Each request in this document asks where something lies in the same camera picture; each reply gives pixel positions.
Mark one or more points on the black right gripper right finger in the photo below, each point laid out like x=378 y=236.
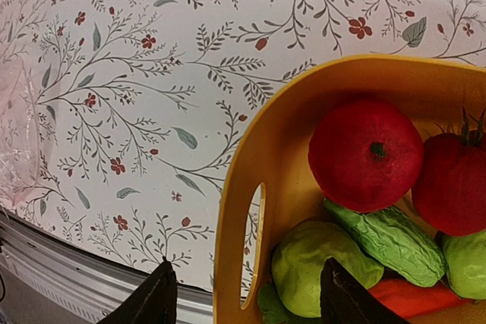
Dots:
x=344 y=300

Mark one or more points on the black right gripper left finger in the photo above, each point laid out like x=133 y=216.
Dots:
x=153 y=302

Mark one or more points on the green guava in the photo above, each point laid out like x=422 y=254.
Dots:
x=465 y=258
x=299 y=258

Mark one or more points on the red apple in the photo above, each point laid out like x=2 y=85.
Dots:
x=365 y=154

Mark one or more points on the yellow plastic basket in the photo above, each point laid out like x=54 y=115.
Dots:
x=272 y=155

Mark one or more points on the clear zip top bag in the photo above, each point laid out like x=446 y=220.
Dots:
x=19 y=135

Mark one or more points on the orange carrot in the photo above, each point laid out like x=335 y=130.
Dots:
x=408 y=300

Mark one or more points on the red tomato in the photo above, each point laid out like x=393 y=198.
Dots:
x=450 y=191

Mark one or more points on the floral tablecloth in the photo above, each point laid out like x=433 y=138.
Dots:
x=142 y=103

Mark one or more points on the aluminium front rail frame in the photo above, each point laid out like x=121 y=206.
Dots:
x=87 y=285

